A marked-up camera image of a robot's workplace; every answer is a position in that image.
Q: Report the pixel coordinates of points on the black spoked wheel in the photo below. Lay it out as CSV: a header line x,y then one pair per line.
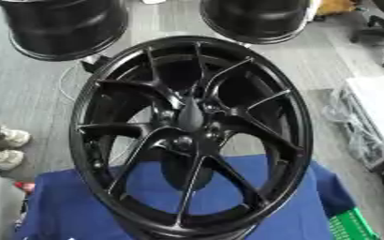
x,y
146,131

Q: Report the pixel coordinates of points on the black wheel rim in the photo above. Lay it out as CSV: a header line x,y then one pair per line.
x,y
64,25
255,18

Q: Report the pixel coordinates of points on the clear plastic bag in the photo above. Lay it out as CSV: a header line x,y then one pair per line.
x,y
359,134

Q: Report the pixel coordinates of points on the white table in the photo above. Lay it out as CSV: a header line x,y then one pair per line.
x,y
378,106

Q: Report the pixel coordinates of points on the person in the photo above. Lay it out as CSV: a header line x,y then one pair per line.
x,y
4,146

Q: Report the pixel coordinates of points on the green plastic crate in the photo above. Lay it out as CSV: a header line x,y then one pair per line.
x,y
353,225

